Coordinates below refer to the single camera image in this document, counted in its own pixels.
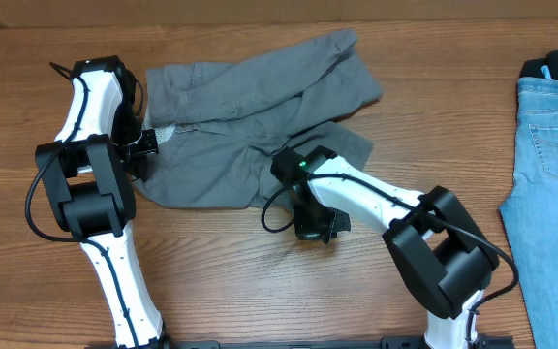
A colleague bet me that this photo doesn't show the light blue denim jeans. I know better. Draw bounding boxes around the light blue denim jeans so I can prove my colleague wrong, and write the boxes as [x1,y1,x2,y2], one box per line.
[500,78,558,348]

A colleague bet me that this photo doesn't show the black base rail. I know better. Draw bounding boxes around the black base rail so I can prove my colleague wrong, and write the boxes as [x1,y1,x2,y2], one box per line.
[85,335,515,349]

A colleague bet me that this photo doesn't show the grey cargo shorts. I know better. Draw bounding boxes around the grey cargo shorts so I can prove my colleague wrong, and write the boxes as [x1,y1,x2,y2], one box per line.
[136,29,383,208]

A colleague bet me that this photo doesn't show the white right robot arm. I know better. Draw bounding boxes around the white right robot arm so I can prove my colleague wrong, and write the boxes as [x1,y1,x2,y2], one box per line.
[270,146,514,348]

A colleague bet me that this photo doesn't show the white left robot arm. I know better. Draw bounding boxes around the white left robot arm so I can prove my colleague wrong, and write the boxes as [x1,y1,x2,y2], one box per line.
[27,55,170,348]

